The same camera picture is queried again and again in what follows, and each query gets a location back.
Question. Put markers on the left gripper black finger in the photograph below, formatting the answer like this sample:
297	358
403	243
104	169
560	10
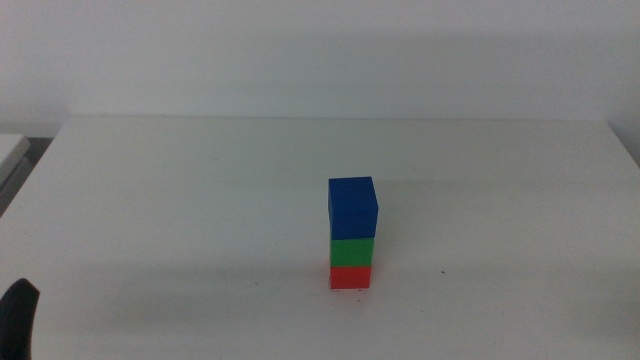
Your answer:
17	320

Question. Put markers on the green cube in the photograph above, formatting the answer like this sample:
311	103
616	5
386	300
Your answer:
351	252

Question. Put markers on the blue cube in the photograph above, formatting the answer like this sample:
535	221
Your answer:
352	207

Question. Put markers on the red cube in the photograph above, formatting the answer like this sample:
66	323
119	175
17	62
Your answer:
350	278

